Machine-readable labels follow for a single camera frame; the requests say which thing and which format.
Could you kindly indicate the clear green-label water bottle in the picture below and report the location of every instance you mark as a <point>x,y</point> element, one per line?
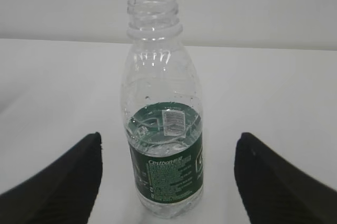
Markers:
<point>162,110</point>

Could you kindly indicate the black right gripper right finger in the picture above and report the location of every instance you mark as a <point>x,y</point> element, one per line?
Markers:
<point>275,191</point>

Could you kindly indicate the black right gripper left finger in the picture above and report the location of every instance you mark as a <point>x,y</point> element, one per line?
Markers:
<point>63,192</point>

